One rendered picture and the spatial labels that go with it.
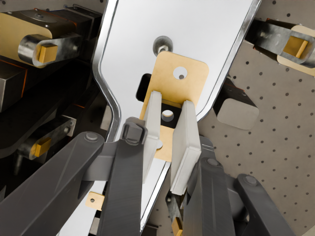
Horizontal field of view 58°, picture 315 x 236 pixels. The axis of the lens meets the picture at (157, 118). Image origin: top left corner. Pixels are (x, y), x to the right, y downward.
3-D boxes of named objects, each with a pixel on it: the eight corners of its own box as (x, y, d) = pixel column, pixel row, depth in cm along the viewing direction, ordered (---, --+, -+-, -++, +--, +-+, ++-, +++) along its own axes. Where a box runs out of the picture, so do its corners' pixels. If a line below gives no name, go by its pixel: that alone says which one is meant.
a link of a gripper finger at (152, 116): (144, 187, 15) (130, 183, 15) (150, 128, 21) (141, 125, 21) (160, 139, 14) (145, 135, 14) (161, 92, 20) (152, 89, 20)
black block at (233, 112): (229, 90, 80) (263, 137, 53) (197, 78, 79) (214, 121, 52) (238, 73, 78) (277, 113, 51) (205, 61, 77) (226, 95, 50)
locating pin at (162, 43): (168, 56, 48) (169, 65, 42) (150, 50, 48) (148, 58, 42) (175, 38, 47) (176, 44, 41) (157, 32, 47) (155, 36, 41)
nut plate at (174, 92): (175, 161, 23) (175, 169, 22) (130, 149, 23) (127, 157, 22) (211, 64, 20) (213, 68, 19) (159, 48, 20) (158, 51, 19)
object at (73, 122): (102, 91, 81) (71, 137, 54) (92, 87, 80) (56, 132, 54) (106, 78, 79) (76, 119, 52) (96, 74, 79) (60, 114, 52)
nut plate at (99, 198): (129, 202, 58) (128, 207, 57) (123, 216, 60) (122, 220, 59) (89, 190, 57) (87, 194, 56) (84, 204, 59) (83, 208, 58)
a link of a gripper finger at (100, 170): (131, 193, 13) (67, 177, 13) (139, 141, 18) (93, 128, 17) (138, 167, 13) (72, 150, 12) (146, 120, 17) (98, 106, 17)
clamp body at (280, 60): (266, 50, 76) (342, 90, 43) (226, 35, 74) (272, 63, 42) (279, 26, 73) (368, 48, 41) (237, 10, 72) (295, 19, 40)
